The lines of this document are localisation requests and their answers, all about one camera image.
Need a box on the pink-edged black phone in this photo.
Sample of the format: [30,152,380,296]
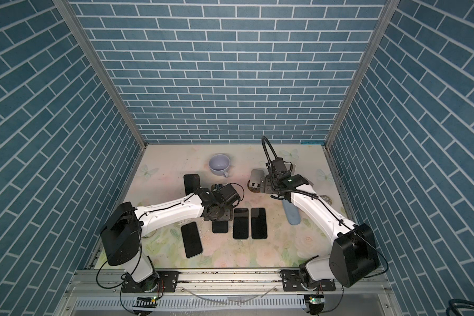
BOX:
[212,221,229,234]

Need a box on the green-edged black phone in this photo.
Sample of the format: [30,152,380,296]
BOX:
[233,208,249,239]

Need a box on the black phone front stand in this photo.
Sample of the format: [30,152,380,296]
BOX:
[181,222,203,258]

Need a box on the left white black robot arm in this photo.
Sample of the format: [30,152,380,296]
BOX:
[100,184,244,292]

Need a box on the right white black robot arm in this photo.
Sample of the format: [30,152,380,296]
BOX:
[265,157,379,290]

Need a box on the black round phone stand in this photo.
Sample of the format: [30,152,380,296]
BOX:
[248,169,265,193]

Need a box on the blue glasses case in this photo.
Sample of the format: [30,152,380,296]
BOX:
[282,200,302,226]

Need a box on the lavender ceramic mug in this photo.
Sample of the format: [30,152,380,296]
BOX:
[208,154,230,178]

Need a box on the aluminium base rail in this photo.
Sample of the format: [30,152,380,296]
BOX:
[55,268,401,315]

